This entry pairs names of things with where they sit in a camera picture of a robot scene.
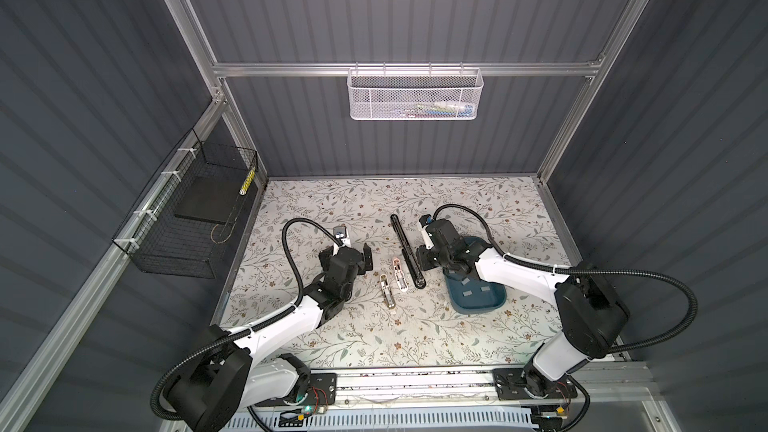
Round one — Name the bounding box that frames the white wire mesh basket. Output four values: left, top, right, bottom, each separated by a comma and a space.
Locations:
346, 67, 484, 121

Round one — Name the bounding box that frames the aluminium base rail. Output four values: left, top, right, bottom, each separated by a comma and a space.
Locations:
173, 365, 577, 412

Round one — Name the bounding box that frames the yellow marker pen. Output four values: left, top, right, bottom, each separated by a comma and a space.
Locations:
239, 168, 256, 196

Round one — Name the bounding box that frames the black wire basket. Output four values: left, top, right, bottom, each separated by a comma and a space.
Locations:
113, 138, 259, 279

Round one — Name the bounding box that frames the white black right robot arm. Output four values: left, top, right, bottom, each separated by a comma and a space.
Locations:
417, 215, 630, 397

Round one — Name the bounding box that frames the teal plastic tray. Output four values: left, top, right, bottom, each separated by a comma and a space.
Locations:
442, 265, 507, 315

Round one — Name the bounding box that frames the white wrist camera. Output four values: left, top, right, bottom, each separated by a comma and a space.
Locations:
333, 225, 351, 247
418, 214, 434, 250

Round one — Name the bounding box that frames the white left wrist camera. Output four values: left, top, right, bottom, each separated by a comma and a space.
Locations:
333, 225, 351, 247

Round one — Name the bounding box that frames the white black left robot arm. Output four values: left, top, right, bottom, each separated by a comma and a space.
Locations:
150, 245, 373, 431

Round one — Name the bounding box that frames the black long stapler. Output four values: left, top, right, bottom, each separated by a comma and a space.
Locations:
390, 214, 427, 289

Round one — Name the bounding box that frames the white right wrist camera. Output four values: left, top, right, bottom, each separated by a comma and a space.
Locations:
418, 214, 434, 250

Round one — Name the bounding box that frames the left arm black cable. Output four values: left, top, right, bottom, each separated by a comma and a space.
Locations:
149, 217, 349, 432

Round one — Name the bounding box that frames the black foam pad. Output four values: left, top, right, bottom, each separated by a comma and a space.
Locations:
174, 176, 241, 225

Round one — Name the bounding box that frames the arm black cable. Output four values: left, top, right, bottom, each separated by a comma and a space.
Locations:
149, 217, 349, 432
433, 203, 699, 355

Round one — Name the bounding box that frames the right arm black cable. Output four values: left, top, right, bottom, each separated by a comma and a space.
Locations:
433, 203, 699, 355

